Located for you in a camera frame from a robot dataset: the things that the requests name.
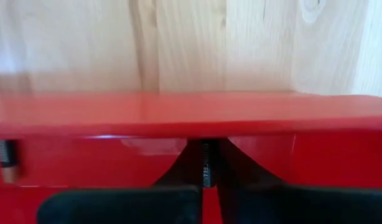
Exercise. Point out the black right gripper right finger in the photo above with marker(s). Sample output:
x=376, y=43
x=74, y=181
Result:
x=287, y=205

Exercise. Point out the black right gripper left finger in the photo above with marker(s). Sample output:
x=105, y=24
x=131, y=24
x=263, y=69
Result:
x=116, y=208

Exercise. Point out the black and copper battery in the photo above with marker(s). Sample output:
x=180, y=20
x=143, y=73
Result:
x=7, y=155
x=208, y=168

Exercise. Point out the red plastic bin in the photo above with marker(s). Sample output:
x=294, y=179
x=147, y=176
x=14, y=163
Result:
x=116, y=112

